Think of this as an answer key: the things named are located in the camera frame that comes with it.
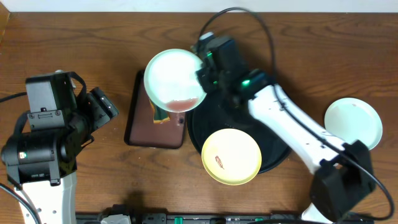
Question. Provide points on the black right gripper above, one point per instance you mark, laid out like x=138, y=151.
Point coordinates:
x=201, y=79

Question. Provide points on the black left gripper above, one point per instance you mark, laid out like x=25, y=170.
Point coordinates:
x=101, y=101

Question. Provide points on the mint green plate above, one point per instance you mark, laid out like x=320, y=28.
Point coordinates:
x=171, y=83
x=353, y=119

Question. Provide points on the orange green scrub sponge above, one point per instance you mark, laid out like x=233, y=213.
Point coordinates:
x=159, y=115

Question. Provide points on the yellow plate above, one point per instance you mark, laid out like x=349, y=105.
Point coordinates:
x=231, y=156

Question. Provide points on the mint green plate top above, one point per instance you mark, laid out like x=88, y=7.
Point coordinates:
x=353, y=119

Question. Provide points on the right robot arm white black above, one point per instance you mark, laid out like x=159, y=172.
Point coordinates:
x=342, y=172

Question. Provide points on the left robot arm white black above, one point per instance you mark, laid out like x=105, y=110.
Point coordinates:
x=40, y=156

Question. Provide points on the round black serving tray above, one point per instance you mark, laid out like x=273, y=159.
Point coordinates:
x=215, y=113

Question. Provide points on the black rectangular tray brown liquid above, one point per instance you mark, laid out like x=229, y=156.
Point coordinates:
x=142, y=130

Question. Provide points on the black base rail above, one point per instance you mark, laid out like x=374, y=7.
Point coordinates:
x=124, y=214

